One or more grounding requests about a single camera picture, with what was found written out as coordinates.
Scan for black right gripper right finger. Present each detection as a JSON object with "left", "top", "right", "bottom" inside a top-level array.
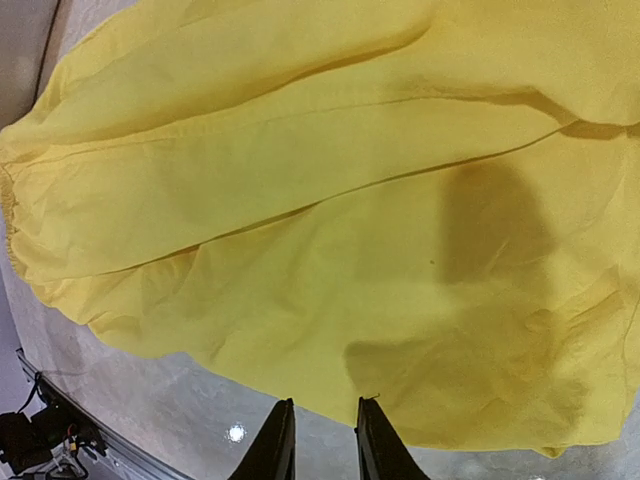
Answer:
[{"left": 354, "top": 397, "right": 430, "bottom": 480}]

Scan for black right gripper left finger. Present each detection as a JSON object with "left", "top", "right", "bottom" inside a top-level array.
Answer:
[{"left": 229, "top": 398, "right": 296, "bottom": 480}]

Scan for yellow shorts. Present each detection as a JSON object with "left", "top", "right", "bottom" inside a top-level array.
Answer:
[{"left": 1, "top": 1, "right": 639, "bottom": 457}]

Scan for aluminium front rail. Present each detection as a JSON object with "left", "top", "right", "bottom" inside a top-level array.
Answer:
[{"left": 16, "top": 348, "right": 189, "bottom": 479}]

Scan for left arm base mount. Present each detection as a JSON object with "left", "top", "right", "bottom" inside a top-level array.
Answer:
[{"left": 1, "top": 403, "right": 107, "bottom": 479}]

